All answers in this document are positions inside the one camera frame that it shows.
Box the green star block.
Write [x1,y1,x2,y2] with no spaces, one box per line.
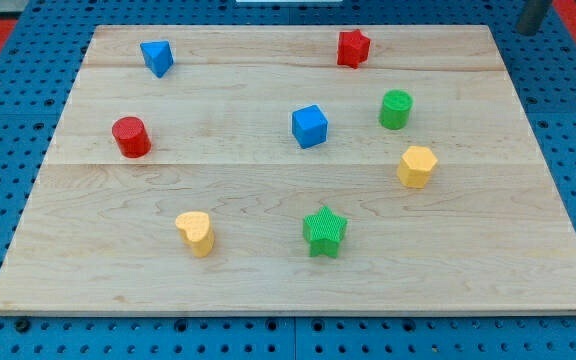
[302,206,348,258]

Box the red star block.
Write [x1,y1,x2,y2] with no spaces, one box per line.
[337,29,371,69]

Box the blue cube block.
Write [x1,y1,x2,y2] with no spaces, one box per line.
[291,105,328,149]

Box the light wooden board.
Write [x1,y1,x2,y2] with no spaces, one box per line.
[0,25,576,317]

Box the yellow heart block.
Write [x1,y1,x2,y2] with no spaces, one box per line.
[175,211,215,258]

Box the green cylinder block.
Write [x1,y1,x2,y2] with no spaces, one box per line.
[379,89,413,130]

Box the yellow hexagon block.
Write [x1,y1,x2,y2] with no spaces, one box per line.
[396,146,438,189]

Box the red cylinder block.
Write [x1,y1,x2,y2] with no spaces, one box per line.
[111,116,151,158]

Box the blue triangle block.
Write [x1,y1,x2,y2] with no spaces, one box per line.
[140,41,174,78]

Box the grey cylindrical robot tool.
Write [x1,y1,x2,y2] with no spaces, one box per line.
[515,0,553,36]

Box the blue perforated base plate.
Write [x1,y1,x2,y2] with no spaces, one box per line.
[0,0,576,359]

